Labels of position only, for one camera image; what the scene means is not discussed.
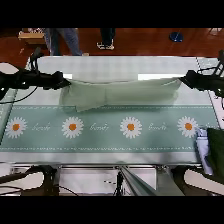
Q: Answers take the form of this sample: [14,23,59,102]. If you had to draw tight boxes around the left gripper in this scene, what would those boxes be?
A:
[43,70,72,91]

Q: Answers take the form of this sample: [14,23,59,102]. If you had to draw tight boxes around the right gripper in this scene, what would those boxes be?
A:
[179,69,202,92]

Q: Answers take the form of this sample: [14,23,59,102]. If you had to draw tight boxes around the pale green shirt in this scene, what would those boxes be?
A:
[58,77,184,113]

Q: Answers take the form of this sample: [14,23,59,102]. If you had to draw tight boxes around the person's legs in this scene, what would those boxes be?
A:
[42,27,90,57]
[96,27,117,51]

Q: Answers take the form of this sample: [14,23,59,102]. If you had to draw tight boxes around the white garment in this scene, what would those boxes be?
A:
[195,127,214,176]

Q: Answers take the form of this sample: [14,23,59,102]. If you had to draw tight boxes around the dark green garment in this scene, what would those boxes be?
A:
[205,127,224,178]

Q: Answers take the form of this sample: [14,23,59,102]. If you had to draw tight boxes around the black cable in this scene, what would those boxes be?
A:
[0,86,38,105]

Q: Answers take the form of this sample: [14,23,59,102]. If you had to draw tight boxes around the silver frame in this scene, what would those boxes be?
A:
[0,161,224,197]

